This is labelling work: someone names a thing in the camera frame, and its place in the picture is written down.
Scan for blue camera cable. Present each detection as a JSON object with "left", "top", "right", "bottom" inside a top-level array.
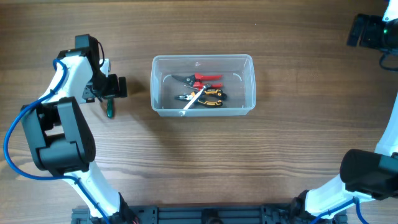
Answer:
[
  {"left": 2, "top": 58, "right": 109, "bottom": 224},
  {"left": 309, "top": 195, "right": 371, "bottom": 224}
]

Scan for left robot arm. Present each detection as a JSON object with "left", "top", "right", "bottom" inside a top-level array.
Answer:
[{"left": 18, "top": 34, "right": 140, "bottom": 223}]

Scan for green handled screwdriver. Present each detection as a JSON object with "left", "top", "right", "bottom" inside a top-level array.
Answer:
[{"left": 106, "top": 99, "right": 115, "bottom": 119}]

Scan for small silver wrench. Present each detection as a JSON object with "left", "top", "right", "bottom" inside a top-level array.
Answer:
[{"left": 180, "top": 84, "right": 211, "bottom": 116}]

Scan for red handled cutting pliers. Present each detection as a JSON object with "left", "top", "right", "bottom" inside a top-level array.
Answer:
[{"left": 171, "top": 73, "right": 223, "bottom": 89}]

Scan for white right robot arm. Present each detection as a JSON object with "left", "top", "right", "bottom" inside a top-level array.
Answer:
[{"left": 290, "top": 12, "right": 397, "bottom": 223}]

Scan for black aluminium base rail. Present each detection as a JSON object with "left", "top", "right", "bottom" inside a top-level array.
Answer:
[{"left": 70, "top": 203, "right": 348, "bottom": 224}]

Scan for clear plastic container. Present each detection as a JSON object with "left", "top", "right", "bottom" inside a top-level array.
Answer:
[{"left": 150, "top": 54, "right": 256, "bottom": 117}]

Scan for red black screwdriver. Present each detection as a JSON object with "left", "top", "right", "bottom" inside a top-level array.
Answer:
[{"left": 184, "top": 85, "right": 199, "bottom": 90}]

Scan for blue right camera cable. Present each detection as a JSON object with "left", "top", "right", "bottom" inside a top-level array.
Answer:
[{"left": 309, "top": 195, "right": 371, "bottom": 224}]

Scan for orange black pliers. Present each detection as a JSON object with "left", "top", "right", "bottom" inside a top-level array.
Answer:
[{"left": 175, "top": 88, "right": 227, "bottom": 108}]

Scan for blue left camera cable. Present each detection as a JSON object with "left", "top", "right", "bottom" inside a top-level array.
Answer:
[{"left": 2, "top": 58, "right": 109, "bottom": 224}]

